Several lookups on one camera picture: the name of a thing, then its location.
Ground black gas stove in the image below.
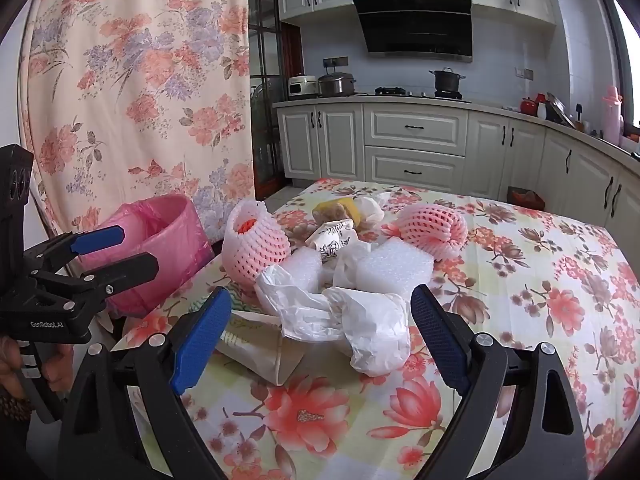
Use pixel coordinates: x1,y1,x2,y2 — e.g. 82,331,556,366
375,87,473,103

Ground floral tablecloth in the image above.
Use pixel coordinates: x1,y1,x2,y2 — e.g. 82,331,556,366
110,177,640,480

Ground yellow pomelo peel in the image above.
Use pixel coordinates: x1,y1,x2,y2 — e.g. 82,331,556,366
312,197,362,226

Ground steel pressure cooker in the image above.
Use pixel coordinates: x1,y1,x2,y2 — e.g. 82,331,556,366
318,72,357,98

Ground white lower kitchen cabinets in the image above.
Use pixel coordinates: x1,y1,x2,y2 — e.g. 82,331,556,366
272,100,640,233

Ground beige rice cooker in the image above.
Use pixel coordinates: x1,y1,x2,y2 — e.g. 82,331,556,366
287,75,319,101

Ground black cooking pot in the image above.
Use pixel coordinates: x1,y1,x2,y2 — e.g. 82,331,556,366
429,67,467,95

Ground pink foam fruit net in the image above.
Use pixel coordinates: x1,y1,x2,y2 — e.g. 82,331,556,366
395,204,468,262
222,199,292,297

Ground floral curtain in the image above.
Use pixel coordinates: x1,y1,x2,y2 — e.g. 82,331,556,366
17,0,256,246

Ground pink thermos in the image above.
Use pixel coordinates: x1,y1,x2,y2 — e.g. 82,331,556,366
601,85,625,145

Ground beige paper bag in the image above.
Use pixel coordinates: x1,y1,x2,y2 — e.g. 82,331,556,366
215,310,306,387

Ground white plastic bag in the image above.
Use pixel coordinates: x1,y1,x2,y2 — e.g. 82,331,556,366
255,262,412,377

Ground dark wooden glass door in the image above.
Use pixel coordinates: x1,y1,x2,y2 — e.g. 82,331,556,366
248,0,303,201

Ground pink trash bin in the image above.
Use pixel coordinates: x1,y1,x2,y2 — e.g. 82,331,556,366
80,195,216,318

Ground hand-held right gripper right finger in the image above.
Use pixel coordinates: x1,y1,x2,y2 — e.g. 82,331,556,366
410,284,588,480

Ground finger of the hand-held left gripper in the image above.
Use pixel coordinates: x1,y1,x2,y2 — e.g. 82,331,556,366
22,225,126,273
35,252,160,311

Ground black range hood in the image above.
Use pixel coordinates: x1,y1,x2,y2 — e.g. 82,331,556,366
351,0,474,64

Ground printed white paper wrapper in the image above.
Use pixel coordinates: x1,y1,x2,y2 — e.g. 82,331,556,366
304,220,373,266

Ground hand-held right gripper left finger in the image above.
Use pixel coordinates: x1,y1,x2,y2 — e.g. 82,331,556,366
56,287,236,480

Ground steel pan lid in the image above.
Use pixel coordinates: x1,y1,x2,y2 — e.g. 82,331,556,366
545,92,576,128

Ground window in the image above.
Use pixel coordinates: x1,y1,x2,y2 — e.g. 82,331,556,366
600,0,640,131

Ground person's left hand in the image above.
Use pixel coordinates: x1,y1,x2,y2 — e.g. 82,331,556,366
0,336,76,403

